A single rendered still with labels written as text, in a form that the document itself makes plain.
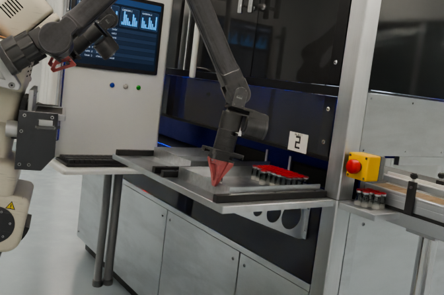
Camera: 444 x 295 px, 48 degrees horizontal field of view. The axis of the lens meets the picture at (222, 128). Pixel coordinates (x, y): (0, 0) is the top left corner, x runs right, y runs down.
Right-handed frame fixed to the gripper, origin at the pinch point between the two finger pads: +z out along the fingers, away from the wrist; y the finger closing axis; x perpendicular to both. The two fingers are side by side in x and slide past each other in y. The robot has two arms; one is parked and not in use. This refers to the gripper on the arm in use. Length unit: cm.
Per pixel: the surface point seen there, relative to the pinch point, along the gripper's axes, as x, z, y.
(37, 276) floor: 159, 91, 13
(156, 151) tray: 52, 0, 8
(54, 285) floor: 146, 90, 19
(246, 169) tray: 20.5, -3.3, 25.6
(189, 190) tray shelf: 4.9, 4.0, -3.9
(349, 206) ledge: -15.9, -2.6, 36.2
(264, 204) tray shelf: -10.6, 1.8, 9.9
